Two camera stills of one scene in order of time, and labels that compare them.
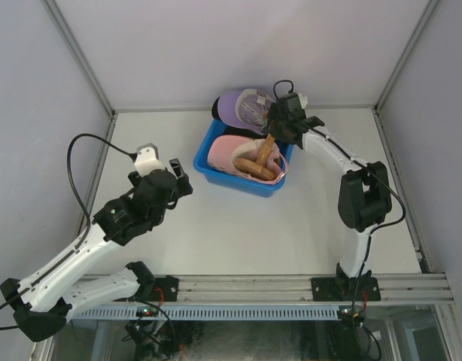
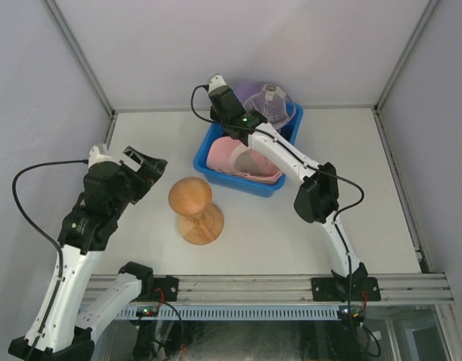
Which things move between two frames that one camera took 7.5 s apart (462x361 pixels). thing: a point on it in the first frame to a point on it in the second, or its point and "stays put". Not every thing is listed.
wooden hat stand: x=256 y=168 to x=201 y=222
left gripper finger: x=177 y=167 to x=133 y=158
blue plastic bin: x=223 y=180 stays put
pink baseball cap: x=224 y=150 stays put
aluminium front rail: x=434 y=289 stays put
